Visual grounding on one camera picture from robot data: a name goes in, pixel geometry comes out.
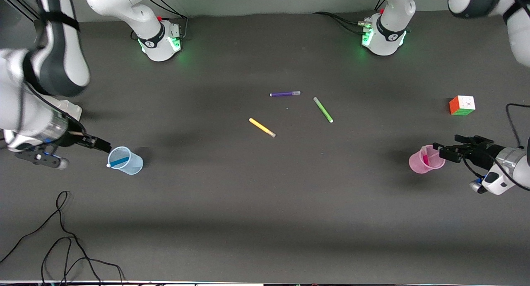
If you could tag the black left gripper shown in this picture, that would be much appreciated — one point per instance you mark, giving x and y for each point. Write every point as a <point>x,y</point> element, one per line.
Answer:
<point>483,152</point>

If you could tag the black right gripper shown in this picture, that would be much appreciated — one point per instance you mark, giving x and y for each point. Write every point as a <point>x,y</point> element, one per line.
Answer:
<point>71,139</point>

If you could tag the blue marker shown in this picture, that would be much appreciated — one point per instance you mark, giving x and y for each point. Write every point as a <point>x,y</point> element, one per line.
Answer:
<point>120,161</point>

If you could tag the pink marker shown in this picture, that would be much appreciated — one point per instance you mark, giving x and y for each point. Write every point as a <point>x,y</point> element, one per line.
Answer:
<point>425,157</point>

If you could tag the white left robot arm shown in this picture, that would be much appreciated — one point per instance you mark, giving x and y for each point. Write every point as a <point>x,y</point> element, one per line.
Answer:
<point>391,25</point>

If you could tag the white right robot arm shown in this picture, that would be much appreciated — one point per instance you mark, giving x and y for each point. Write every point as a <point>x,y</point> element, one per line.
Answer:
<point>41,70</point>

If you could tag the translucent blue plastic cup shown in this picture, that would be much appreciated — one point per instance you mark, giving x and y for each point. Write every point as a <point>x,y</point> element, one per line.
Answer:
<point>130,166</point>

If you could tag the multicoloured puzzle cube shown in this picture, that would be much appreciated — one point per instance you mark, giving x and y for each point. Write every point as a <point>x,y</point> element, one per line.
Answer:
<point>463,106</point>

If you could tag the white stand with flat base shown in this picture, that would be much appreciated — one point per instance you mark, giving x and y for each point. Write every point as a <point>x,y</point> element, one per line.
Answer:
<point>73,111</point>

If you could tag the translucent pink plastic cup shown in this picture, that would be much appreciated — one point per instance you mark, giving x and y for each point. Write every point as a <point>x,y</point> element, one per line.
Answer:
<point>416,164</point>

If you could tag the green marker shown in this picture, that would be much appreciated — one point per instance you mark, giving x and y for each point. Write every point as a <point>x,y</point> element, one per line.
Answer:
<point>323,109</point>

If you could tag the yellow marker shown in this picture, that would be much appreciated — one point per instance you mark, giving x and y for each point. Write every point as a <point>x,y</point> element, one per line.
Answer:
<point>261,127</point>

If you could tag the purple marker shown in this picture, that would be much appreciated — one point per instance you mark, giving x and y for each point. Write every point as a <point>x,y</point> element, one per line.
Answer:
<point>283,94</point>

